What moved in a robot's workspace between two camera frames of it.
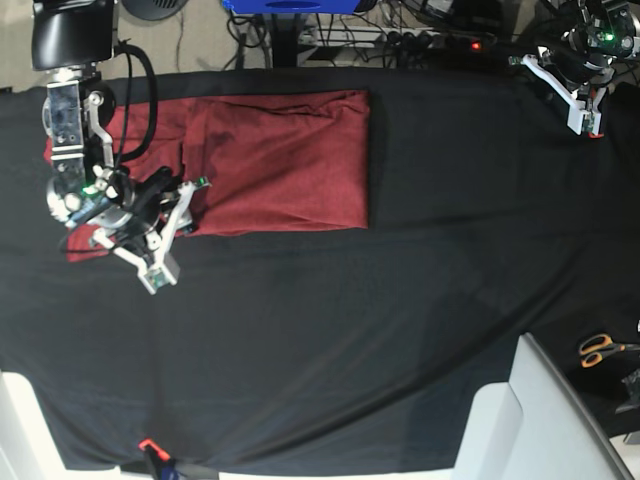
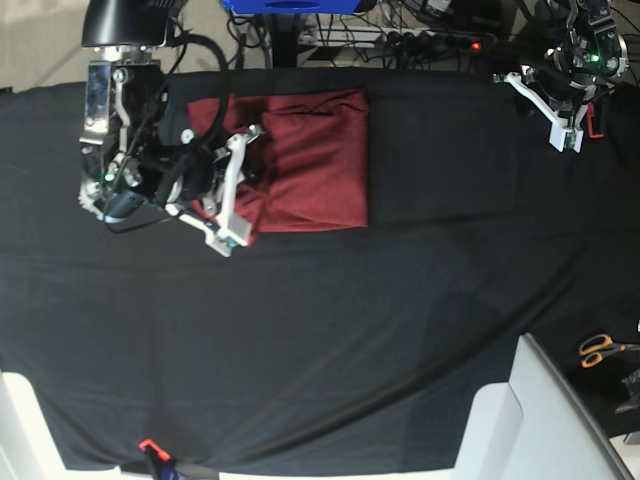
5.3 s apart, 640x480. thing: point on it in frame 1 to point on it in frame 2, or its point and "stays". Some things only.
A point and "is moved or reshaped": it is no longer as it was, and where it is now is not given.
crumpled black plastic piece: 632,382 stays
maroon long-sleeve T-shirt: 270,161 is moved or reshaped
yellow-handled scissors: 594,348 stays
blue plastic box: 291,6 stays
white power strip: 390,38 stays
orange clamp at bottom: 162,459 stays
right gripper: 582,76 to 565,102
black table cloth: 346,348 stays
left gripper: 148,210 to 203,194
